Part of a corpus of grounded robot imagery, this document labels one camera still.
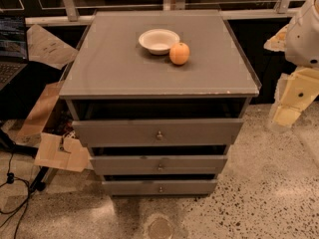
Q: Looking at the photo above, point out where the grey drawer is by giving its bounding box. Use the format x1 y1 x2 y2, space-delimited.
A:
103 179 217 196
73 119 243 147
91 155 227 175

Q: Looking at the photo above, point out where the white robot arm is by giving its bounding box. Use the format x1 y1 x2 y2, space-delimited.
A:
264 0 319 129

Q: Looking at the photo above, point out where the grey top drawer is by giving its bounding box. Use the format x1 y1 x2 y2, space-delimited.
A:
73 119 243 147

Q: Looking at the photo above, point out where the open laptop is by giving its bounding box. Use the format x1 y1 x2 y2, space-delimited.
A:
0 15 28 90

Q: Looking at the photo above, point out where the brown paper sheet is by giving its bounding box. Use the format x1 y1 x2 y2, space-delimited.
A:
27 25 78 70

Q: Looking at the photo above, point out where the white bowl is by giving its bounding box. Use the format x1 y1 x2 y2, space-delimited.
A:
139 29 180 55

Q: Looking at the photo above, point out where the grey drawer cabinet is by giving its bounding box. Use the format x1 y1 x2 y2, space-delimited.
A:
60 10 260 182

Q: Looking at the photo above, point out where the grey middle drawer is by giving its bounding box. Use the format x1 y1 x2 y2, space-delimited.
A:
91 155 227 175

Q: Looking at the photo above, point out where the orange fruit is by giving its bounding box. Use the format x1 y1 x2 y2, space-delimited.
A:
169 43 190 65

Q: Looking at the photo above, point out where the black cable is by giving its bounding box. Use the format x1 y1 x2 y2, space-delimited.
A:
0 149 34 239

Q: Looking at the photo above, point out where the grey bottom drawer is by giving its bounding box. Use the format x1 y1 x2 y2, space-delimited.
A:
103 179 217 196

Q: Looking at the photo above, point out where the metal window railing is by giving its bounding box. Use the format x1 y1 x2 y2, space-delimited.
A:
25 0 319 26

